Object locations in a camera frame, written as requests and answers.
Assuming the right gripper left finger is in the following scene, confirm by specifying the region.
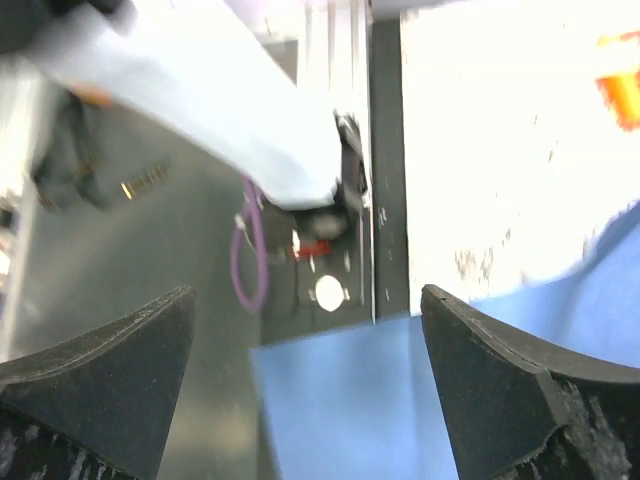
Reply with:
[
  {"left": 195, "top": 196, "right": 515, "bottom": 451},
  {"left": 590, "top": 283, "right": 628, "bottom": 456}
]
[{"left": 1, "top": 287, "right": 195, "bottom": 479}]

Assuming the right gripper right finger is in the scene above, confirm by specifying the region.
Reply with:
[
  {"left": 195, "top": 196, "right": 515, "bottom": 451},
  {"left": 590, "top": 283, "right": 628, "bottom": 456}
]
[{"left": 421, "top": 285, "right": 639, "bottom": 479}]

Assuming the blue wrapping paper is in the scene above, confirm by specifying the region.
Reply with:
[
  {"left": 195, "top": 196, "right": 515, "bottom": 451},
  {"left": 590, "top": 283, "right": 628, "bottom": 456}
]
[{"left": 252, "top": 209, "right": 639, "bottom": 479}]

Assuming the orange packet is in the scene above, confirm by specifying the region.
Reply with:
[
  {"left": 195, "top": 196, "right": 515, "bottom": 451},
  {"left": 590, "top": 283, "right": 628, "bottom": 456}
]
[{"left": 596, "top": 30, "right": 639, "bottom": 132}]

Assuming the black base frame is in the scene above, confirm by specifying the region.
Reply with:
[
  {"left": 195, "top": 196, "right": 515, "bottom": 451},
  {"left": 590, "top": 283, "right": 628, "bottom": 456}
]
[{"left": 261, "top": 1, "right": 410, "bottom": 344}]

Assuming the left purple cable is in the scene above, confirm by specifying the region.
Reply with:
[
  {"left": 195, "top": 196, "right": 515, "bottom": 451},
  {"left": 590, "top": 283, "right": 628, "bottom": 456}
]
[{"left": 229, "top": 174, "right": 271, "bottom": 314}]

